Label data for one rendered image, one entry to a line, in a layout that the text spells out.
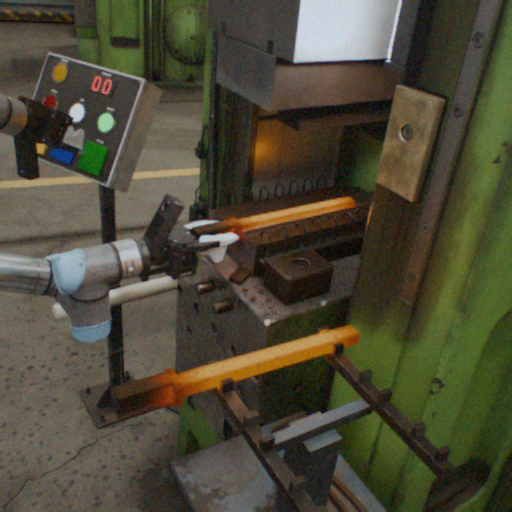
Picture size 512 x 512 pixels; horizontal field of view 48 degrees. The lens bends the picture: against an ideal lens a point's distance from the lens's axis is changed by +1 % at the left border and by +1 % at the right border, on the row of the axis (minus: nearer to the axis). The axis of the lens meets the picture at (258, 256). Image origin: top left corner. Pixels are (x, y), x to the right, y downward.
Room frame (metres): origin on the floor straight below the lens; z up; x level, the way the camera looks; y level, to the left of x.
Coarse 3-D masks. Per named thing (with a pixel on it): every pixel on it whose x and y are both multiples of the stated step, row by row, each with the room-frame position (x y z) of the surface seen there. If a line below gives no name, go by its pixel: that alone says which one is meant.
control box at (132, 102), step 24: (48, 72) 1.53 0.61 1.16; (72, 72) 1.50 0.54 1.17; (96, 72) 1.47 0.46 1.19; (72, 96) 1.46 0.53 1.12; (96, 96) 1.43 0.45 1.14; (120, 96) 1.40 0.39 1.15; (144, 96) 1.40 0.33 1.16; (96, 120) 1.39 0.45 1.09; (120, 120) 1.36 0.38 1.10; (144, 120) 1.40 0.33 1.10; (120, 144) 1.33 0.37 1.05; (72, 168) 1.34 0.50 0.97; (120, 168) 1.32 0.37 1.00
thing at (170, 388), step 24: (312, 336) 0.76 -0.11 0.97; (336, 336) 0.77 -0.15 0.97; (240, 360) 0.68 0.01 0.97; (264, 360) 0.69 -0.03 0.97; (288, 360) 0.71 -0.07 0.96; (144, 384) 0.60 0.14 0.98; (168, 384) 0.60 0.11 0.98; (192, 384) 0.62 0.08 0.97; (216, 384) 0.64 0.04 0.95; (120, 408) 0.57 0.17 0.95; (144, 408) 0.59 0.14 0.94
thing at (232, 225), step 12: (312, 204) 1.20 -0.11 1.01; (324, 204) 1.21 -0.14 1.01; (336, 204) 1.22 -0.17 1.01; (348, 204) 1.24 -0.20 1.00; (264, 216) 1.11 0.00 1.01; (276, 216) 1.12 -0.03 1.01; (288, 216) 1.13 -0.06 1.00; (300, 216) 1.15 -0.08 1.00; (192, 228) 1.02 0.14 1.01; (204, 228) 1.02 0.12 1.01; (216, 228) 1.03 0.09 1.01; (228, 228) 1.04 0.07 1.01; (240, 228) 1.05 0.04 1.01
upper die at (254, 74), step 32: (224, 64) 1.15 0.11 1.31; (256, 64) 1.06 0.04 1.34; (288, 64) 1.03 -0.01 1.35; (320, 64) 1.07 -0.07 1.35; (352, 64) 1.12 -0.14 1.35; (256, 96) 1.05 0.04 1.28; (288, 96) 1.03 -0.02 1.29; (320, 96) 1.08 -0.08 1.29; (352, 96) 1.12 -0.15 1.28; (384, 96) 1.18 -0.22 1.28
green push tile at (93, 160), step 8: (88, 144) 1.35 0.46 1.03; (96, 144) 1.34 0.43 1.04; (88, 152) 1.34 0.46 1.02; (96, 152) 1.33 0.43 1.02; (104, 152) 1.32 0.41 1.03; (80, 160) 1.34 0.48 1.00; (88, 160) 1.33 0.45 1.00; (96, 160) 1.32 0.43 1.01; (104, 160) 1.32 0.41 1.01; (80, 168) 1.32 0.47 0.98; (88, 168) 1.32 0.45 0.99; (96, 168) 1.31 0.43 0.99
